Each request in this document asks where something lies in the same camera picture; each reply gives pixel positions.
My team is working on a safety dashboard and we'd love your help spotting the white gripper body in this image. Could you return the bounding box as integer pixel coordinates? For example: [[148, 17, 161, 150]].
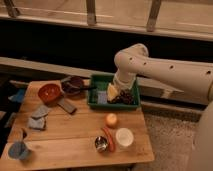
[[113, 72, 136, 90]]

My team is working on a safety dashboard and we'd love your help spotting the grey rectangular eraser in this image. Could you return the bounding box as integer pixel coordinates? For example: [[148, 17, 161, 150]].
[[58, 98, 77, 114]]

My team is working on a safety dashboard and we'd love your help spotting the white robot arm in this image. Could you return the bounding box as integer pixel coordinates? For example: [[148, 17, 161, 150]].
[[113, 43, 213, 171]]

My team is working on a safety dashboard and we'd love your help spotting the white paper cup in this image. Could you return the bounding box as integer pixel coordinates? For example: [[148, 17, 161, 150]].
[[115, 128, 134, 148]]

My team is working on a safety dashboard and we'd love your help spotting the small metal cup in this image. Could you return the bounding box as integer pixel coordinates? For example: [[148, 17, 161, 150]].
[[95, 136, 108, 152]]

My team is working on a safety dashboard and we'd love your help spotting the blue plastic cup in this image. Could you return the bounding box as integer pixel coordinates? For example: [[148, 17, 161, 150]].
[[8, 141, 30, 160]]

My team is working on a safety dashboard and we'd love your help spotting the dark grapes bunch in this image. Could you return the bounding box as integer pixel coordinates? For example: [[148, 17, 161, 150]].
[[112, 90, 134, 105]]

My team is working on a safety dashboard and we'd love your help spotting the yellow banana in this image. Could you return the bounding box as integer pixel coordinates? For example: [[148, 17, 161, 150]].
[[107, 84, 118, 101]]

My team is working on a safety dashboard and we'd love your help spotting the light blue sponge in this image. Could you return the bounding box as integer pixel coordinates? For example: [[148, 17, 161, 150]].
[[98, 91, 107, 104]]

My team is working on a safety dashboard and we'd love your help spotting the green plastic tray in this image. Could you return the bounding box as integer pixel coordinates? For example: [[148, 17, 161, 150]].
[[87, 74, 140, 110]]

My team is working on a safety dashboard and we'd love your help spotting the orange fruit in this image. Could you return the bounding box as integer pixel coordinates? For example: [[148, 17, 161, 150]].
[[105, 113, 118, 128]]

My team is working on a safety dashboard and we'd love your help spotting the dark purple bowl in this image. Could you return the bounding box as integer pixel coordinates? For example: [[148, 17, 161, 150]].
[[61, 76, 84, 95]]

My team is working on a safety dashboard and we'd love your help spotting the black spoon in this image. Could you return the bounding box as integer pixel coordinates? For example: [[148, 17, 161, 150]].
[[62, 86, 97, 92]]

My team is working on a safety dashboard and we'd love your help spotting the orange carrot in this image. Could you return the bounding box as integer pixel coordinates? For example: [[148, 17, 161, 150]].
[[101, 127, 115, 152]]

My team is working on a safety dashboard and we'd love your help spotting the orange red bowl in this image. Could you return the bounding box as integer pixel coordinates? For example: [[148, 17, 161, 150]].
[[38, 83, 61, 104]]

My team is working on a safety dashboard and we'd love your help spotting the wooden table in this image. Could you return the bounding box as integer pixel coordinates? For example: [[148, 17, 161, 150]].
[[0, 81, 154, 171]]

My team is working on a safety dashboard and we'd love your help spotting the upper grey blue cloth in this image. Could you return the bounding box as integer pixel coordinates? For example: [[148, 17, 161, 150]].
[[31, 105, 50, 119]]

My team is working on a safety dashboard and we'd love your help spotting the grey blue cloth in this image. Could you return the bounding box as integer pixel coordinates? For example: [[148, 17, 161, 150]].
[[31, 105, 50, 119], [28, 118, 46, 130]]

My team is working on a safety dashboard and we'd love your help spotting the lower grey blue cloth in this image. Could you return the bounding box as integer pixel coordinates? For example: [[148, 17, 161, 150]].
[[28, 118, 46, 130]]

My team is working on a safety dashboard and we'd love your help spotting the blue cloth beside table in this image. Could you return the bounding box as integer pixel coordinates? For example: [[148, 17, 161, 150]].
[[9, 89, 26, 103]]

